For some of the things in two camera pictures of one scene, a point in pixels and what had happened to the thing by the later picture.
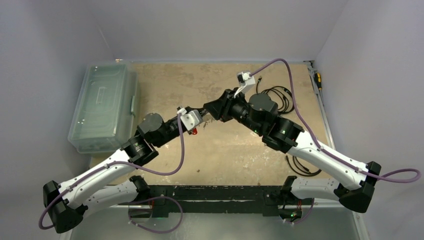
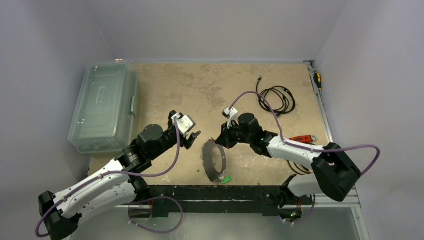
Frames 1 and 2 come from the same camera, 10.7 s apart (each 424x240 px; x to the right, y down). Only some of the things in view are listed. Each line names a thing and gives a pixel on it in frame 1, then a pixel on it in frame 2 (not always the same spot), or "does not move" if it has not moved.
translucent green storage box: x=106 y=113 does not move
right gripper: x=224 y=106 → x=228 y=133
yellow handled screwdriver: x=318 y=79 does not move
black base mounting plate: x=264 y=199 does not move
